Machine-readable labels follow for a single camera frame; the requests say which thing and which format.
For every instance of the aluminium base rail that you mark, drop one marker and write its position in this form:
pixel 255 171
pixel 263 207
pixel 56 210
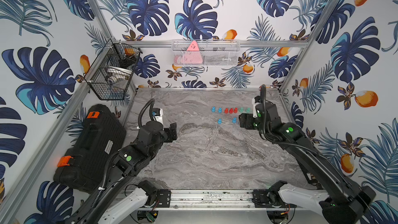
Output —
pixel 211 199

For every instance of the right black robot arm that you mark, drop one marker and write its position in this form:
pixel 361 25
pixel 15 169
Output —
pixel 341 200

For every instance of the black wire basket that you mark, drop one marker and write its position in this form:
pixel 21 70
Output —
pixel 110 76

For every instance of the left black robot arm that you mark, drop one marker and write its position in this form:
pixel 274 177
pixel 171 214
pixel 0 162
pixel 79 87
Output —
pixel 121 168

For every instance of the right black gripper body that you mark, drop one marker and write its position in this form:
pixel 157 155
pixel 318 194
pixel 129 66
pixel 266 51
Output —
pixel 251 123

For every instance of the black plastic tool case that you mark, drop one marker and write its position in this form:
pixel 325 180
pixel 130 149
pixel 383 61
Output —
pixel 83 165

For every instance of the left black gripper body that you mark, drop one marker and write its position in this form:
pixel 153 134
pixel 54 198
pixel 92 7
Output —
pixel 171 131

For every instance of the pink triangle card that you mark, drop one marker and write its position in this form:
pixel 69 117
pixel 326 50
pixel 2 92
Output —
pixel 192 55

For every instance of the clear mesh wall tray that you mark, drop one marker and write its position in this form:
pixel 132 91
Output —
pixel 214 52

